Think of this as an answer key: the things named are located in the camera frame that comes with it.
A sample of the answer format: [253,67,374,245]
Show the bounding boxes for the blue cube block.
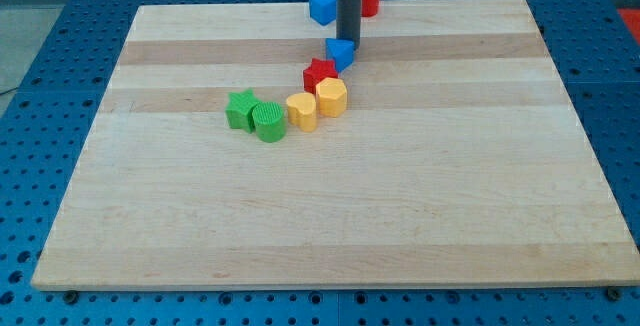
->
[308,0,336,26]

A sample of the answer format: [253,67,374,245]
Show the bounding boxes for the yellow heart block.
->
[286,92,317,132]

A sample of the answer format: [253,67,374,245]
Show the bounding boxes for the blue triangle block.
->
[325,38,355,73]

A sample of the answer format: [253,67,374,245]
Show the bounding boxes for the yellow hexagon block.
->
[316,78,348,118]

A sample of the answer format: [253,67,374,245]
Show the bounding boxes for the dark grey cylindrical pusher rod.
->
[336,0,362,50]

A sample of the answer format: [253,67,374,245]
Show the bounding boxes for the red star block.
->
[302,58,339,94]

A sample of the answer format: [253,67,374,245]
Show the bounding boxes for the wooden board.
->
[32,0,639,291]

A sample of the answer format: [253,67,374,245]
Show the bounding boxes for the green star block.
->
[225,89,261,133]

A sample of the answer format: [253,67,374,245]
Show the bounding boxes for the green cylinder block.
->
[252,102,287,143]

